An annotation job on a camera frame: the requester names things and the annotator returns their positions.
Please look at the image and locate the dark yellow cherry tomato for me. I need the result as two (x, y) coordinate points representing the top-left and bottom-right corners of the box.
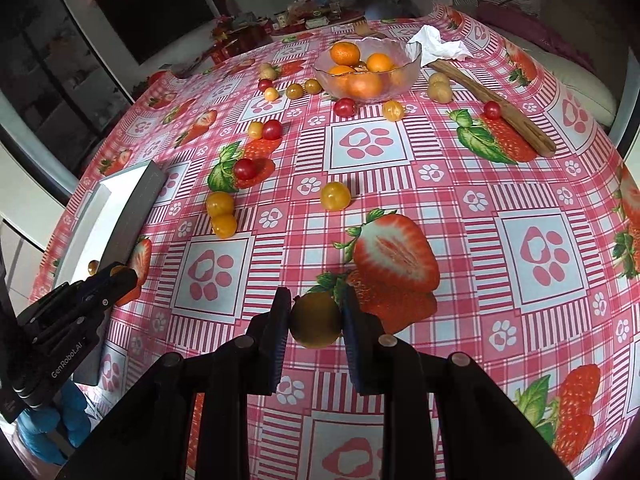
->
(288, 292), (342, 349)

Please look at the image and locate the blue gloved left hand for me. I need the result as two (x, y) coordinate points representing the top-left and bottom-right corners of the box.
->
(16, 380), (91, 466)

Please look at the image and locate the white shallow box tray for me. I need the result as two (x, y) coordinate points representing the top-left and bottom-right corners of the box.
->
(53, 160), (166, 286)

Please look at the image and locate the pink strawberry tablecloth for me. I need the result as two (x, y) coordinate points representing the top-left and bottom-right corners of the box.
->
(29, 6), (640, 480)

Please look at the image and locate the red cherry tomato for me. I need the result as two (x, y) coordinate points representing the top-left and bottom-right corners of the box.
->
(233, 157), (259, 181)
(484, 101), (502, 120)
(262, 119), (283, 140)
(258, 78), (273, 92)
(333, 98), (358, 118)

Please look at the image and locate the orange mandarin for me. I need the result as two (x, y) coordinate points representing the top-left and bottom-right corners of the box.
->
(366, 52), (395, 73)
(347, 72), (384, 101)
(329, 41), (360, 66)

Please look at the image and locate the wooden stick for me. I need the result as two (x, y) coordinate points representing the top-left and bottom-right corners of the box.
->
(428, 58), (558, 160)

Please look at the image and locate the glass fruit bowl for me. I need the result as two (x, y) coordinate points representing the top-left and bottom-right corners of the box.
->
(312, 36), (422, 104)

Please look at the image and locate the black television screen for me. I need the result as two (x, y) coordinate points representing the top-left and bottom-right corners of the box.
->
(96, 0), (214, 64)

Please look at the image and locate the white crumpled tissue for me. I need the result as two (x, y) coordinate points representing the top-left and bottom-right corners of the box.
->
(407, 25), (473, 67)

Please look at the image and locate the round white coffee table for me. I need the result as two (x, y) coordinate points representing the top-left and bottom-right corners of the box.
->
(271, 9), (364, 37)

